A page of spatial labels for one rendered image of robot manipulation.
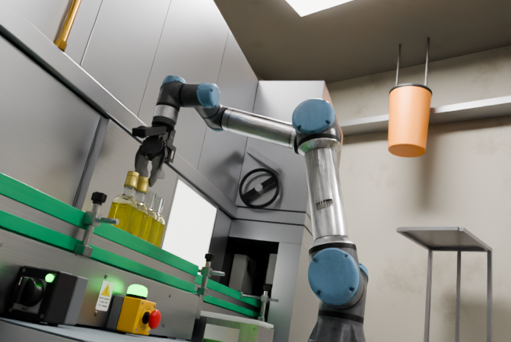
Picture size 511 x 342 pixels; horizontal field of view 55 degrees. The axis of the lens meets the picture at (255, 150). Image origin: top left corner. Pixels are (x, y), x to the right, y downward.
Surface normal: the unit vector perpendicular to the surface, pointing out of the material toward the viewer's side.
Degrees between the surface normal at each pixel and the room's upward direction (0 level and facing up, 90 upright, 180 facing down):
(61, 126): 90
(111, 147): 90
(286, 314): 90
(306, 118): 81
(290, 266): 90
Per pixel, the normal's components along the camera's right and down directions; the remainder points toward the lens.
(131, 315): -0.29, -0.39
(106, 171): 0.94, 0.04
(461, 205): -0.61, -0.38
